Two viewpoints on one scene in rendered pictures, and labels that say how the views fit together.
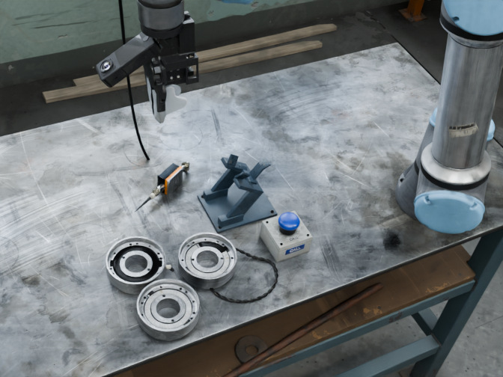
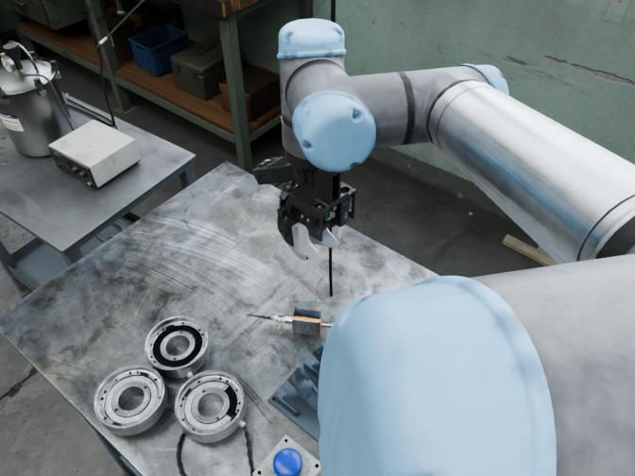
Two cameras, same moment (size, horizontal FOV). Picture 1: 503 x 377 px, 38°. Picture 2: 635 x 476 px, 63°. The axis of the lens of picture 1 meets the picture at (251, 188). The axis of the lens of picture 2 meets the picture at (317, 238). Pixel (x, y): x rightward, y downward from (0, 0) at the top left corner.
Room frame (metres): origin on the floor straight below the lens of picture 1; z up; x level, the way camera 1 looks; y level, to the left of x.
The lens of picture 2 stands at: (0.84, -0.34, 1.57)
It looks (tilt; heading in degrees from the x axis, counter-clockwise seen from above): 46 degrees down; 71
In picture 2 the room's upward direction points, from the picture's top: straight up
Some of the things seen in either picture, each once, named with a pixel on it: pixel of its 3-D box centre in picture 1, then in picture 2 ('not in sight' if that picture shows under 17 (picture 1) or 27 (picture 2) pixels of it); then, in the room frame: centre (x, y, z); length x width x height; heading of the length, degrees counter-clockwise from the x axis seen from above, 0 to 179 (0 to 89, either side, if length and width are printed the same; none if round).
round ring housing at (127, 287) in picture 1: (136, 266); (179, 348); (0.76, 0.18, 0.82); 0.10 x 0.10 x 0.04
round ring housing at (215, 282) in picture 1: (206, 262); (211, 407); (0.80, 0.06, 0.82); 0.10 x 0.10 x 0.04
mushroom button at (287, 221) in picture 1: (287, 227); (287, 467); (0.88, -0.08, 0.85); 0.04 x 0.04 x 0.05
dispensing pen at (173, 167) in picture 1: (161, 185); (293, 318); (0.96, 0.18, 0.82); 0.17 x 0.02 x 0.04; 153
